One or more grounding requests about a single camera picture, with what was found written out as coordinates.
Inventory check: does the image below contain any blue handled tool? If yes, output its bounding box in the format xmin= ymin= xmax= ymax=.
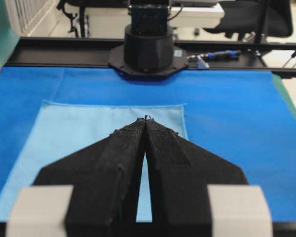
xmin=187 ymin=50 xmax=241 ymax=61

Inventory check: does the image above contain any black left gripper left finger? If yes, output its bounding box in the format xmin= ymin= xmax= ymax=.
xmin=5 ymin=118 xmax=146 ymax=237

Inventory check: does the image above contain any light blue towel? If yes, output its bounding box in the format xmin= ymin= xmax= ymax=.
xmin=0 ymin=101 xmax=187 ymax=222

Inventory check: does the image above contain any black office chair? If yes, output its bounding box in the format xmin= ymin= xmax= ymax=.
xmin=204 ymin=0 xmax=294 ymax=38

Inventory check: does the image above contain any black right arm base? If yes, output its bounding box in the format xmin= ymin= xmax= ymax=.
xmin=109 ymin=0 xmax=188 ymax=78

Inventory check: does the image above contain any dark blue table cloth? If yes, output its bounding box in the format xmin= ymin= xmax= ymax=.
xmin=0 ymin=67 xmax=289 ymax=221

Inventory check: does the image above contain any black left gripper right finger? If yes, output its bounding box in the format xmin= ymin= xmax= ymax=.
xmin=145 ymin=118 xmax=273 ymax=237

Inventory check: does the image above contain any black aluminium frame rail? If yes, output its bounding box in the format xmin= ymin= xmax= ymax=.
xmin=6 ymin=37 xmax=296 ymax=79

